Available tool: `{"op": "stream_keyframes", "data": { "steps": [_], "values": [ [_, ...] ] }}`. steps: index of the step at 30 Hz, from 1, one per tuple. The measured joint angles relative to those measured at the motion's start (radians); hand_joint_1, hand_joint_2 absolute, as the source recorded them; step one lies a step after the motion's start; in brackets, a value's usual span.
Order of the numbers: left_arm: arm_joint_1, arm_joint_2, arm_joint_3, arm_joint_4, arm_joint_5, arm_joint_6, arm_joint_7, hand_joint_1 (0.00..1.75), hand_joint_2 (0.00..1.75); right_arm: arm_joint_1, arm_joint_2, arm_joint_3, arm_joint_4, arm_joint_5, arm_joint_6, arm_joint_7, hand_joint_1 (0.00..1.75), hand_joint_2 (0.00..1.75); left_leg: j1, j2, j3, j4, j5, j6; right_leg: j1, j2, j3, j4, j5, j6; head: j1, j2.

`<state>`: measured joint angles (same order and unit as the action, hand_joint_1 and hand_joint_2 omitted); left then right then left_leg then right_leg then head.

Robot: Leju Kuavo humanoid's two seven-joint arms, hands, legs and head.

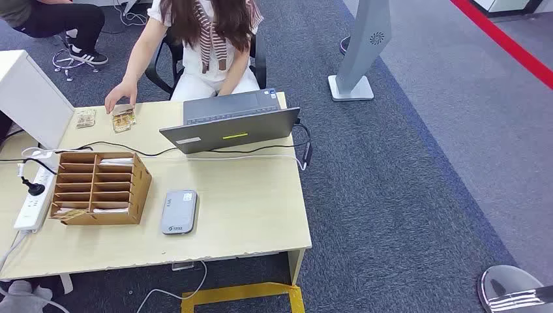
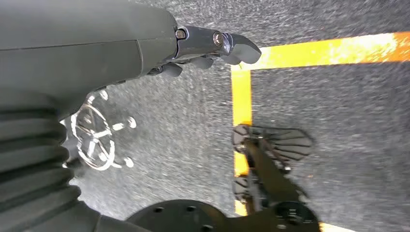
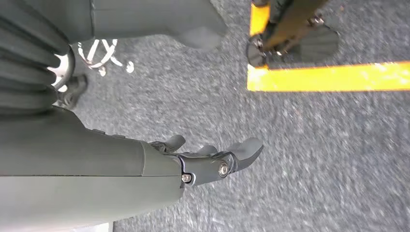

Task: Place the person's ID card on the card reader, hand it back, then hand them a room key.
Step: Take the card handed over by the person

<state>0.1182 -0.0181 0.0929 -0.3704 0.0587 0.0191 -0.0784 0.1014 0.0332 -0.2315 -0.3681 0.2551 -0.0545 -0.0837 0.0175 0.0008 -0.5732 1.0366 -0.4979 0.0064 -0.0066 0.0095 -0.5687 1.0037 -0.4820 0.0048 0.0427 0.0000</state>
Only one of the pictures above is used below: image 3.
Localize chrome chair base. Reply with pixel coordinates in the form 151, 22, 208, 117
47, 53, 88, 108

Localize yellow floor tape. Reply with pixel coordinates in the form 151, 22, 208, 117
247, 2, 410, 93

